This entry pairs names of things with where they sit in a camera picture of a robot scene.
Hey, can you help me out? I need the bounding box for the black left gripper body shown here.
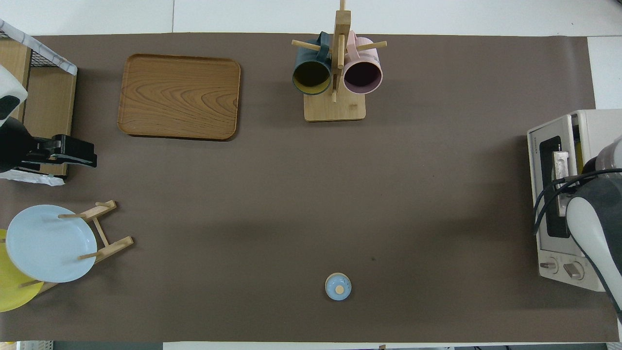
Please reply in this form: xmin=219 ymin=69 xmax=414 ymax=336
xmin=20 ymin=134 xmax=98 ymax=169

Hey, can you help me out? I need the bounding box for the glass toaster oven door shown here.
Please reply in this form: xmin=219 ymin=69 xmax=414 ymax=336
xmin=527 ymin=115 xmax=582 ymax=256

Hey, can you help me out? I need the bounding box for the beige toaster oven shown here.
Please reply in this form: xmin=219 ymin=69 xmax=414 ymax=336
xmin=527 ymin=109 xmax=622 ymax=292

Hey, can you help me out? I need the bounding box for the wooden step shelf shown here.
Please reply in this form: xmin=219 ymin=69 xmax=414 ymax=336
xmin=0 ymin=39 xmax=77 ymax=176

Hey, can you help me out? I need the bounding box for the light blue plate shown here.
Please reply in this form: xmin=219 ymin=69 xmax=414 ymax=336
xmin=5 ymin=204 xmax=98 ymax=283

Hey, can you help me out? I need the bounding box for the wooden shelf box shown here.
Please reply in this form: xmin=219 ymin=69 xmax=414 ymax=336
xmin=0 ymin=19 xmax=78 ymax=187

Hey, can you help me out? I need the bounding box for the wooden plate rack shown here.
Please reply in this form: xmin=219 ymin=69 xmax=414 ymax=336
xmin=19 ymin=199 xmax=134 ymax=295

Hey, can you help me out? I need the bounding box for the rectangular wooden serving tray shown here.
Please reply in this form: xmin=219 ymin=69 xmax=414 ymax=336
xmin=117 ymin=53 xmax=242 ymax=141

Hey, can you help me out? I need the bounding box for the yellow plate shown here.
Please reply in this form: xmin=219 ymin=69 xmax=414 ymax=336
xmin=0 ymin=228 xmax=44 ymax=313

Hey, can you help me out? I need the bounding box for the large brown table mat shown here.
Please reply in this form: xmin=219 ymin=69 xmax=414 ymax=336
xmin=0 ymin=33 xmax=620 ymax=343

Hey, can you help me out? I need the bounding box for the dark teal mug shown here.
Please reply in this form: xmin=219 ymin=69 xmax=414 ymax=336
xmin=292 ymin=32 xmax=333 ymax=96

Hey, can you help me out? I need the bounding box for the wooden mug tree stand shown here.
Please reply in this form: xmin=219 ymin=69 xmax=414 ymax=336
xmin=292 ymin=0 xmax=388 ymax=122

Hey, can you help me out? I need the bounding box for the pink mug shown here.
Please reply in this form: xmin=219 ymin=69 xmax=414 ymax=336
xmin=343 ymin=30 xmax=384 ymax=95

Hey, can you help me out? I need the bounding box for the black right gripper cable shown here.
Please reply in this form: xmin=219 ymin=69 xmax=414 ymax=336
xmin=533 ymin=168 xmax=622 ymax=237

